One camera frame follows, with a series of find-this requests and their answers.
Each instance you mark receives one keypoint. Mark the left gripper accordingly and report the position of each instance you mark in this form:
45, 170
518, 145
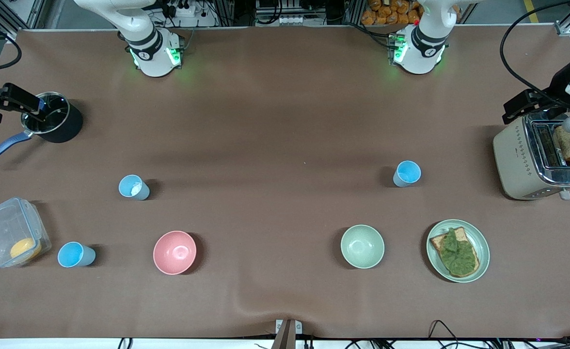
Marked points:
558, 88

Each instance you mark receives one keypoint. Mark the blue plastic cup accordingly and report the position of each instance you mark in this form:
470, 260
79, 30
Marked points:
407, 172
71, 254
132, 186

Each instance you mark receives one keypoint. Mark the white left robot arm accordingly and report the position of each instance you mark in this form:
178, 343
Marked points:
418, 58

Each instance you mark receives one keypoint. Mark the glass lid blue knob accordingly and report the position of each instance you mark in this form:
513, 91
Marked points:
52, 121

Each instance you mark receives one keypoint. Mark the beige metal toaster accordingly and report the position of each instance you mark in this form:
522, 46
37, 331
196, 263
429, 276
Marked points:
513, 160

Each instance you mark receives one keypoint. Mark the clear plastic food container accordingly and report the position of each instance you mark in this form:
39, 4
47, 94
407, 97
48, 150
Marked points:
4, 228

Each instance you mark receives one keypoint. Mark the pale green plate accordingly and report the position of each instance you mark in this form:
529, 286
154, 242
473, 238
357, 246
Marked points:
482, 242

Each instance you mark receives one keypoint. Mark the yellow round food piece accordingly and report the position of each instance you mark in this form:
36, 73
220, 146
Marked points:
23, 248

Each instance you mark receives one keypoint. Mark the toast slice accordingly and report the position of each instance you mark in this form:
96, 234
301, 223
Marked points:
437, 241

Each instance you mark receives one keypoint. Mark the bag of bread rolls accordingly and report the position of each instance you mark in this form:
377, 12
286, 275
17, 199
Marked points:
387, 12

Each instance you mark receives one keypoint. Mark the green lettuce leaf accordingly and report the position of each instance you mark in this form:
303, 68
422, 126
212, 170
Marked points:
459, 257

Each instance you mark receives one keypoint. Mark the white power strip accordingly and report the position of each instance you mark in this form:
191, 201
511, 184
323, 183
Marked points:
292, 20
185, 8

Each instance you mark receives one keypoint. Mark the pink bowl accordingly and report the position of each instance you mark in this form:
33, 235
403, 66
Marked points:
174, 252

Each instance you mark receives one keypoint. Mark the pale green bowl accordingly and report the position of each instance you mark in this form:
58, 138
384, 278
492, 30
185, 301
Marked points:
362, 246

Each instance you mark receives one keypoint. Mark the brown table cloth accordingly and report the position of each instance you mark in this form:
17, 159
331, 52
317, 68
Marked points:
285, 121

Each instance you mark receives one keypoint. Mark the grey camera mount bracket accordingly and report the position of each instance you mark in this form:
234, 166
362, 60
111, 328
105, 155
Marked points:
287, 334

